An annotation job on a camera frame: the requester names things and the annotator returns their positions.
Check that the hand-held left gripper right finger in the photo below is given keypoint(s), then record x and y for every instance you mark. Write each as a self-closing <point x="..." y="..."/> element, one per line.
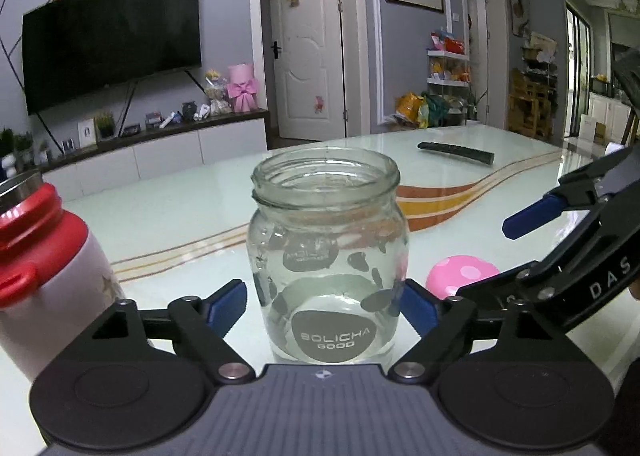
<point x="417" y="307"/>

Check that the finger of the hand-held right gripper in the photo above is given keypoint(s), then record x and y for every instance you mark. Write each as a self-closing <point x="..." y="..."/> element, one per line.
<point x="532" y="217"/>
<point x="505" y="283"/>

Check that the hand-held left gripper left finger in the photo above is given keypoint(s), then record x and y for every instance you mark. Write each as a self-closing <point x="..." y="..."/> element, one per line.
<point x="227" y="301"/>

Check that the pink polka-dot mushroom toy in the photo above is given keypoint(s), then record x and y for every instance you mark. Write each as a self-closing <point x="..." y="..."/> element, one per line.
<point x="460" y="273"/>

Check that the clear glass jar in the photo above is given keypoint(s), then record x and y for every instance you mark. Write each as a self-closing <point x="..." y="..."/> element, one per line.
<point x="325" y="236"/>

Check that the red and white thermos bottle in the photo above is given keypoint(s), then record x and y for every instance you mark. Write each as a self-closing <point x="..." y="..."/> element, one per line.
<point x="60" y="276"/>

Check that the black remote control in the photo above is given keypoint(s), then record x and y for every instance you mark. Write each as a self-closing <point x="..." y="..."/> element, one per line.
<point x="455" y="152"/>

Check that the cardboard box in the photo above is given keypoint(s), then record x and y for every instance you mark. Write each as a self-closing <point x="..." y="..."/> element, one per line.
<point x="593" y="128"/>

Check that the wooden chair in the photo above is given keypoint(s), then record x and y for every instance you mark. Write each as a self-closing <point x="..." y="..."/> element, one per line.
<point x="530" y="106"/>

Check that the green bag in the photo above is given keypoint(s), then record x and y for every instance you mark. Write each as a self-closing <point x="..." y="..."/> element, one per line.
<point x="436" y="108"/>

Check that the white TV cabinet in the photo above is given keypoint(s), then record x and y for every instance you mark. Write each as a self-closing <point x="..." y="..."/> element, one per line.
<point x="165" y="156"/>

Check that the yellow bag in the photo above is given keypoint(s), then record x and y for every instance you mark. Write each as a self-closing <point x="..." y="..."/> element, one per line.
<point x="411" y="108"/>

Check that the white shelf with goods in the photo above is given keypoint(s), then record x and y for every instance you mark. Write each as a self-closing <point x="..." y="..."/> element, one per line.
<point x="447" y="61"/>

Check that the black round jar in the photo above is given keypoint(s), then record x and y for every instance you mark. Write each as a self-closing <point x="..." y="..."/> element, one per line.
<point x="189" y="111"/>

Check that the small stack of boxes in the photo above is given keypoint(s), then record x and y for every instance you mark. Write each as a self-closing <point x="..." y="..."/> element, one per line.
<point x="153" y="120"/>

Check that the small flower bouquet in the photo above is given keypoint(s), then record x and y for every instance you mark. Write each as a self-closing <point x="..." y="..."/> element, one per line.
<point x="218" y="93"/>

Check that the green grass potted plant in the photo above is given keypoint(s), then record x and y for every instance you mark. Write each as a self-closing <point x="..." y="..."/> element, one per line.
<point x="105" y="125"/>

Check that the pink gift box with bow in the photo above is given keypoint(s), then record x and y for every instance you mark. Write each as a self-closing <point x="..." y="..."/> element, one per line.
<point x="244" y="86"/>

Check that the small potted plant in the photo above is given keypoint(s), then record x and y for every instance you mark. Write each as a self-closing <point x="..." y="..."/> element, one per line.
<point x="23" y="146"/>

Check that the potted plant in white pot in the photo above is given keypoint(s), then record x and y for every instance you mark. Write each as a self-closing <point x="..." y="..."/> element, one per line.
<point x="7" y="151"/>

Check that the white door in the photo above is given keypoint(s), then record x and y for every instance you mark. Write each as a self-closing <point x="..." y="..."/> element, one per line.
<point x="310" y="36"/>

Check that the black flat television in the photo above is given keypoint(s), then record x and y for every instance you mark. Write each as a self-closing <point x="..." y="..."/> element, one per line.
<point x="110" y="36"/>

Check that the narrow framed wall picture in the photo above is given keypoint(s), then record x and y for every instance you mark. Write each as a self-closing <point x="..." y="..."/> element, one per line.
<point x="519" y="11"/>

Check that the white photo frame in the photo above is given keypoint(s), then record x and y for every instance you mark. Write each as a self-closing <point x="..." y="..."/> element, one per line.
<point x="87" y="132"/>

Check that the small dark photo frame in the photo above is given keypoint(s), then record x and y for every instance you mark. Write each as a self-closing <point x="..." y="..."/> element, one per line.
<point x="68" y="145"/>

